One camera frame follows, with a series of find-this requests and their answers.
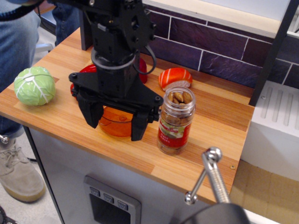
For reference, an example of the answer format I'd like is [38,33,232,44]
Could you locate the red toy strawberry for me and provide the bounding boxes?
[70,83,77,99]

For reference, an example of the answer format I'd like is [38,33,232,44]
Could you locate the orange transparent plastic pot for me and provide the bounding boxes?
[99,106,133,137]

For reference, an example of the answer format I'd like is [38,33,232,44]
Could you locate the clear almond jar red label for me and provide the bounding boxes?
[158,87,196,155]

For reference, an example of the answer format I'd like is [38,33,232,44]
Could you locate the metal clamp screw handle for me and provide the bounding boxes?
[185,147,231,205]

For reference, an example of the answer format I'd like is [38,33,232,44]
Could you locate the person leg blue jeans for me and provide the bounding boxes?
[0,0,42,138]

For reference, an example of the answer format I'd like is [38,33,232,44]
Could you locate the green toy cabbage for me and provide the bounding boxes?
[14,66,56,106]

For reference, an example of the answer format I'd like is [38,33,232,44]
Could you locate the red toy chili pepper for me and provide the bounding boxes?
[80,64,97,73]

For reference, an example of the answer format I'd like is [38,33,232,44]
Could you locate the dark side panel board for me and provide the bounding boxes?
[79,11,93,50]

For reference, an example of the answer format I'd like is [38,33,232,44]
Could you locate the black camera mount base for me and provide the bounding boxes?
[181,203,250,224]

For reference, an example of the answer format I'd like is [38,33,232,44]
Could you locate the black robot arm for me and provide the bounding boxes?
[66,0,163,141]

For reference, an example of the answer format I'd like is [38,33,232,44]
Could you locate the dark red toy egg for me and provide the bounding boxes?
[139,58,148,84]

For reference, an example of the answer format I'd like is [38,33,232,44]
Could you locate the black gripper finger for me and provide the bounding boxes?
[131,111,148,141]
[77,89,104,128]

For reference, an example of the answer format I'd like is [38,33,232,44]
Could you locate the grey toy oven control panel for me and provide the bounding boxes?
[84,176,142,224]

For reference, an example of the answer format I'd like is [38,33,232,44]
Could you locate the black shelf post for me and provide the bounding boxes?
[249,0,299,106]

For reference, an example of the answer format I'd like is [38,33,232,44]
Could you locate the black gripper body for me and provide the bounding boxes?
[69,55,163,123]

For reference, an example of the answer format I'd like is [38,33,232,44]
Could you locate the beige suede shoe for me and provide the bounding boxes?
[0,139,45,203]

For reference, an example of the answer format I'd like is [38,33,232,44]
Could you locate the toy salmon sushi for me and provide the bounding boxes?
[158,68,193,91]

